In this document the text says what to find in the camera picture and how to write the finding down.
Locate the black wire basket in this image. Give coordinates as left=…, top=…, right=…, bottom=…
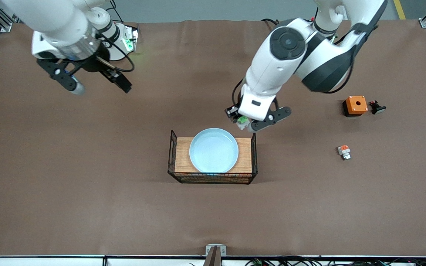
left=168, top=129, right=258, bottom=185

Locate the black cable bundle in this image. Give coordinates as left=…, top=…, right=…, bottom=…
left=189, top=256, right=426, bottom=266

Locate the light blue round plate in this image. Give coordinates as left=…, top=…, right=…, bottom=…
left=189, top=128, right=239, bottom=173

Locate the black square cap push button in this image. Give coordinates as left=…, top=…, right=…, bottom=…
left=369, top=100, right=386, bottom=115

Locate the orange push button box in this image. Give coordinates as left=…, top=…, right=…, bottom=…
left=342, top=95, right=369, bottom=117

